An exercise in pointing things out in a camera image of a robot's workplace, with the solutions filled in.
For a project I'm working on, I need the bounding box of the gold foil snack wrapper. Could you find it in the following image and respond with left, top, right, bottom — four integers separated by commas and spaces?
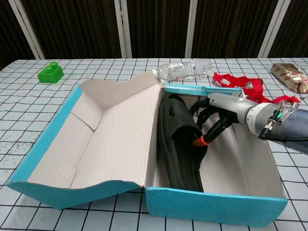
270, 62, 308, 94

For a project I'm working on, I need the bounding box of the white screen frame post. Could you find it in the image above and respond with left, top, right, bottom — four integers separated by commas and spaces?
114, 0, 132, 59
259, 0, 291, 58
9, 0, 46, 60
184, 0, 198, 58

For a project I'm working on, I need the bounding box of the green toy building block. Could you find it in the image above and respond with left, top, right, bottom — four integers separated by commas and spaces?
38, 61, 64, 85

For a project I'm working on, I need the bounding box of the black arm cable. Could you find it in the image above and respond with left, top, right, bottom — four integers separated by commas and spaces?
258, 133, 308, 143

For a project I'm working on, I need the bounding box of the clear plastic water bottle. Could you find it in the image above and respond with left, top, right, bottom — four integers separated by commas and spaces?
151, 59, 213, 81

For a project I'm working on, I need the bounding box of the red strap lanyard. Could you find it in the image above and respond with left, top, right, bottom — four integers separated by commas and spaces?
212, 72, 300, 104

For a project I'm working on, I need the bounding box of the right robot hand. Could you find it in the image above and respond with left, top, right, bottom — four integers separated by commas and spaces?
190, 92, 270, 147

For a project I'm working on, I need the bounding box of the black slipper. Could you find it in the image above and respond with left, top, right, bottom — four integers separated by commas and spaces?
156, 93, 209, 193

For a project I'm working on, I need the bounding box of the white checkered tablecloth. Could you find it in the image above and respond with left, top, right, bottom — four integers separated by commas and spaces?
0, 57, 308, 231

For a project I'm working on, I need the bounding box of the dark pleated screen panel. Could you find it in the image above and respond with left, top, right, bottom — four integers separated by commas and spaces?
268, 0, 308, 58
192, 0, 281, 58
0, 0, 37, 70
21, 0, 122, 60
124, 0, 192, 58

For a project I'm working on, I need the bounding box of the light blue cardboard shoe box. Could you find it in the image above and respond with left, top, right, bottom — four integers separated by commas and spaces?
6, 73, 289, 228

